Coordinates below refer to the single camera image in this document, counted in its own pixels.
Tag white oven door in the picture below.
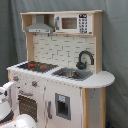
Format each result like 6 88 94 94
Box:
14 86 43 122

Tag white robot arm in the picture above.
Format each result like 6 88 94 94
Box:
0 81 38 128

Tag wooden toy kitchen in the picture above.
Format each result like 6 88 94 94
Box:
8 10 115 128

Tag metal toy sink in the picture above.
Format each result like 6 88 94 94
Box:
53 67 92 81

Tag black toy faucet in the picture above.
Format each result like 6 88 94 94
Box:
76 50 94 70

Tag black stovetop red burners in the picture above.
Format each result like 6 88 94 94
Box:
20 61 56 73

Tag red right stove knob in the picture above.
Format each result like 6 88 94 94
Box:
32 81 37 87

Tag red stove knob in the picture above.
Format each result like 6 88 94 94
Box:
12 75 20 82
32 81 37 87

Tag white cabinet door dispenser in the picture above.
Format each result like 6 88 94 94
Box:
45 81 81 128

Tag white toy microwave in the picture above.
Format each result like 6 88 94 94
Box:
55 14 93 34

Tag grey range hood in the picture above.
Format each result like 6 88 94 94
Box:
25 15 54 34

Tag red left stove knob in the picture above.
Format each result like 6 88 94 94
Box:
12 75 20 82

